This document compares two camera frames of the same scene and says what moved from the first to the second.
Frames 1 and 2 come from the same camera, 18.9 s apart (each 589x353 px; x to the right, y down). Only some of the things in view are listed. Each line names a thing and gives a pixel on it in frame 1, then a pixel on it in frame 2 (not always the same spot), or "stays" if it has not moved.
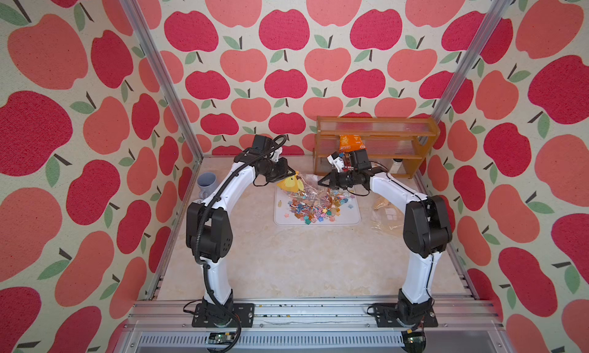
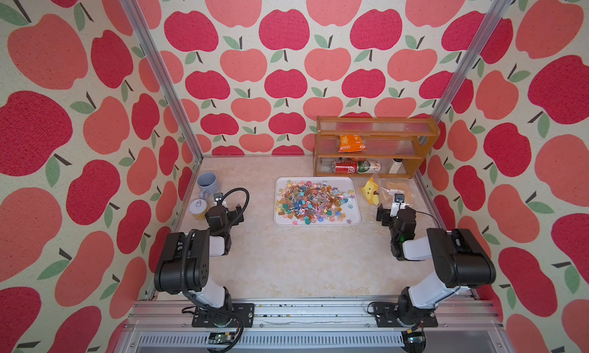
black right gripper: (333, 183) -> (412, 214)
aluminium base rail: (305, 326) stays
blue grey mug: (208, 184) stays
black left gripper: (284, 169) -> (234, 219)
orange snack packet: (350, 143) stays
